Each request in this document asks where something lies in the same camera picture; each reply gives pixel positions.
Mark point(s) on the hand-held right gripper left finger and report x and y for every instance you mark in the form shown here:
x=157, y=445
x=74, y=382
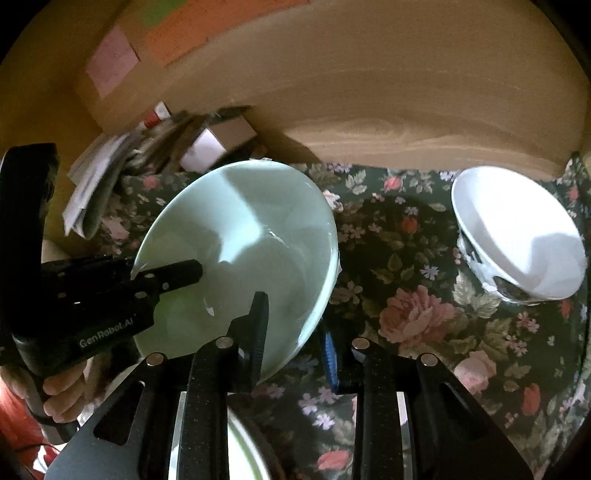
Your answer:
x=256, y=332

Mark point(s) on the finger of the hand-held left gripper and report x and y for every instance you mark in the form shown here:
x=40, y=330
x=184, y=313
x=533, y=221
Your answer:
x=173, y=276
x=87, y=270

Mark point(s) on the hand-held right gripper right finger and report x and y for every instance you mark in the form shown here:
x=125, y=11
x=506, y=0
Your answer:
x=330, y=360

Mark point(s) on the pale green bowl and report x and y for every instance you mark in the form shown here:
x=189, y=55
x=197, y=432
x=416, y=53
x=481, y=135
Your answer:
x=258, y=221

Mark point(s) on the person's left hand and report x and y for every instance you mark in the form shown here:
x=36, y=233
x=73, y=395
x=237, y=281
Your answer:
x=69, y=392

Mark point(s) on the stack of papers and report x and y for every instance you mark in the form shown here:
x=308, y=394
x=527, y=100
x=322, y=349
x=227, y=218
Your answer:
x=92, y=175

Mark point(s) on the pale green plate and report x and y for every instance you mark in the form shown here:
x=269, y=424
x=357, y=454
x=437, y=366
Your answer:
x=242, y=447

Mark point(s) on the small white box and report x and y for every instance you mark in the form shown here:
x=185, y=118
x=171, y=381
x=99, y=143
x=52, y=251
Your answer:
x=205, y=147

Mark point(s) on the dark floral tablecloth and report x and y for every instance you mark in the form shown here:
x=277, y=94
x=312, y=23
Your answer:
x=415, y=258

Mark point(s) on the red and white packet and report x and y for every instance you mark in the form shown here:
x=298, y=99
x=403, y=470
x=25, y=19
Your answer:
x=156, y=117

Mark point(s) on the brown cardboard box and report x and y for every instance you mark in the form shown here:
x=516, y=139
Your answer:
x=235, y=127

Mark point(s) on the pink sticky note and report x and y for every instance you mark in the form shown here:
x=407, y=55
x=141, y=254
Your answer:
x=113, y=60

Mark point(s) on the white bowl with dark pattern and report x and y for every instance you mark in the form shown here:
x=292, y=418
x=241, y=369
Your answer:
x=517, y=230

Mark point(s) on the orange sticky note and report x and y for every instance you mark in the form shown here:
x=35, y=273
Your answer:
x=194, y=32

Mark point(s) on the green sticky note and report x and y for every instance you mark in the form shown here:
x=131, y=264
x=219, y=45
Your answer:
x=161, y=9

